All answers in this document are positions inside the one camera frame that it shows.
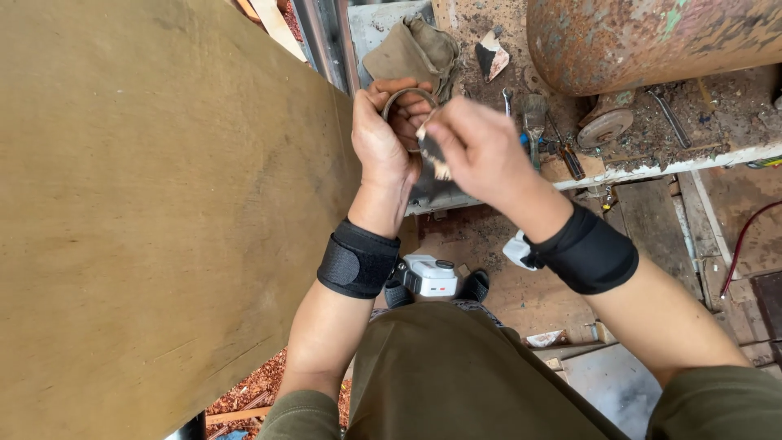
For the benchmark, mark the torn sandpaper scrap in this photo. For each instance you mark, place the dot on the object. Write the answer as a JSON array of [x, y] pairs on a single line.
[[492, 56]]

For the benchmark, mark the worn sandpaper piece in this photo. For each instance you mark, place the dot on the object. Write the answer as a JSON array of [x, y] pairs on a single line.
[[435, 156]]

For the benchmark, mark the long grey wrench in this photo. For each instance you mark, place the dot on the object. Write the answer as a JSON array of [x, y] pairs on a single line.
[[671, 119]]

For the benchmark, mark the black wrist band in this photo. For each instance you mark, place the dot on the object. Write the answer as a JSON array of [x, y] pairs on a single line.
[[357, 260], [589, 253]]

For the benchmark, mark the dirty paint brush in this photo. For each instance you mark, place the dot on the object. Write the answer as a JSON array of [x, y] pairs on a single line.
[[534, 119]]

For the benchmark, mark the rusty metal tank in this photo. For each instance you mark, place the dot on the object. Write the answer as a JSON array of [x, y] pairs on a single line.
[[647, 43]]

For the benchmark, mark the rusty tank wheel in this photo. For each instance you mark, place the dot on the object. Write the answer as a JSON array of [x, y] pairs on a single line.
[[605, 125]]

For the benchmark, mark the person's right fingers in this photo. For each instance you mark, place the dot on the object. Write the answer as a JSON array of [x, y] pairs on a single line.
[[455, 122]]

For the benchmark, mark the small silver wrench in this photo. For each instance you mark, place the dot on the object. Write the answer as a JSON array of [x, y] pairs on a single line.
[[507, 102]]

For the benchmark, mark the pale wooden planks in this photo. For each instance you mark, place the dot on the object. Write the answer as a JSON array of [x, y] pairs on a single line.
[[275, 24]]

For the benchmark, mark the black right wrist band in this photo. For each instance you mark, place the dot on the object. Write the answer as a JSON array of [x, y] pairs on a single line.
[[589, 253]]

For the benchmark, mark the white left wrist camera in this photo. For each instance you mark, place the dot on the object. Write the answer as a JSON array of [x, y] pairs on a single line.
[[431, 276]]

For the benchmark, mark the large brown plywood board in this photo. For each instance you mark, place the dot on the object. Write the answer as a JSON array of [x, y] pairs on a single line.
[[159, 208]]

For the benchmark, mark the person's olive shirt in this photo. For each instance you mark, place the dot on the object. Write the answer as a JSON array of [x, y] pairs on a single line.
[[458, 379]]

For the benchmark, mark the black left wrist band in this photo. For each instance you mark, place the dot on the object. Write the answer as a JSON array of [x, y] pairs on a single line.
[[357, 260]]

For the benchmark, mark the person's left hand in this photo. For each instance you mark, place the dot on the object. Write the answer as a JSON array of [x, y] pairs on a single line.
[[377, 140]]

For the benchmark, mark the grey metal frame post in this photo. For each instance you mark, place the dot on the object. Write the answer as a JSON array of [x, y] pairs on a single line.
[[327, 43]]

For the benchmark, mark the person's right hand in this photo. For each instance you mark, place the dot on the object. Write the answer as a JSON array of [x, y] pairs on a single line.
[[495, 159]]

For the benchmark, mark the dirty olive cloth glove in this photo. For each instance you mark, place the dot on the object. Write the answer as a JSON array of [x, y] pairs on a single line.
[[409, 55]]

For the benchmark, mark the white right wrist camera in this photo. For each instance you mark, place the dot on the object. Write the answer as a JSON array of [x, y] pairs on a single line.
[[516, 252]]

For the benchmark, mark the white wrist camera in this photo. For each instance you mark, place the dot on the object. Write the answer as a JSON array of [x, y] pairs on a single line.
[[516, 252], [431, 276]]

